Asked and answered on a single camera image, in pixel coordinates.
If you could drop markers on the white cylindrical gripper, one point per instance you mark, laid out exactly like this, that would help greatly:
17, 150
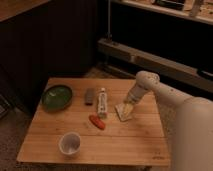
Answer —
134, 96

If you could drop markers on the white sponge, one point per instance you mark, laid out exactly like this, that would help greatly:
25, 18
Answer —
124, 111

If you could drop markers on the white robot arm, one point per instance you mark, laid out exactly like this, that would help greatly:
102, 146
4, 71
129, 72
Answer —
192, 144

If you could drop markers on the white ceramic cup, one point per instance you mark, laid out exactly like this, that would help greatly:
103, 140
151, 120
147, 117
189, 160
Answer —
69, 144

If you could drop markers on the white tube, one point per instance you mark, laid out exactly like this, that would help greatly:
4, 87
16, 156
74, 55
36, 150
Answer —
102, 104

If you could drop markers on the red carrot toy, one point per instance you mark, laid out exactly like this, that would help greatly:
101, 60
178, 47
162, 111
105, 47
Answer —
95, 120

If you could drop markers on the dark rectangular block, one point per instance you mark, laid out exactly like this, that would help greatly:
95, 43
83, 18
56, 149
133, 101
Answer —
89, 96

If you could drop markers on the wooden table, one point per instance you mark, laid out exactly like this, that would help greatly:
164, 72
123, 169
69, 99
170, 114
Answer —
140, 141

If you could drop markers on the green bowl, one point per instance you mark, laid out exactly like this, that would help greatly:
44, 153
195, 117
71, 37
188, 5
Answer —
56, 98

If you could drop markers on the metal pole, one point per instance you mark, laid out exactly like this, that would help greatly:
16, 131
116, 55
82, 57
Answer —
109, 21

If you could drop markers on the wooden shelf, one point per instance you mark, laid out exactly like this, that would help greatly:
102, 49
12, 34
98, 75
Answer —
166, 11

